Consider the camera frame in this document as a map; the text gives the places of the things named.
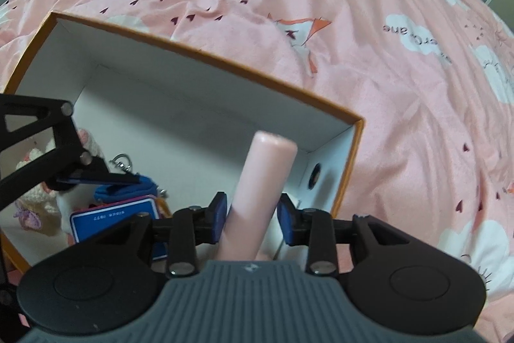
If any orange cardboard box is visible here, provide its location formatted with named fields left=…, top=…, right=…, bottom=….
left=0, top=11, right=365, bottom=275

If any pink tube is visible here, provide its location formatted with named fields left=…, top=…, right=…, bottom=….
left=219, top=130, right=298, bottom=261

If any brown plush keychain blue tag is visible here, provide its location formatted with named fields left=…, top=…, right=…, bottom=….
left=69, top=153, right=173, bottom=262

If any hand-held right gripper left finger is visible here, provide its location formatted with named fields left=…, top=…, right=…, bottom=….
left=96, top=191, right=228, bottom=279

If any white pink crochet bunny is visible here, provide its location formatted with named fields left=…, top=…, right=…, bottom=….
left=14, top=128, right=107, bottom=230

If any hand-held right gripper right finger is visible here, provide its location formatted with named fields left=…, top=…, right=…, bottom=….
left=277, top=194, right=418, bottom=277

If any pink printed blanket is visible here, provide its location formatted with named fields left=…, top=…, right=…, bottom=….
left=0, top=0, right=514, bottom=343

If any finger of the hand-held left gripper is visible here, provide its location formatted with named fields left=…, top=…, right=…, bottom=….
left=0, top=94, right=142, bottom=213

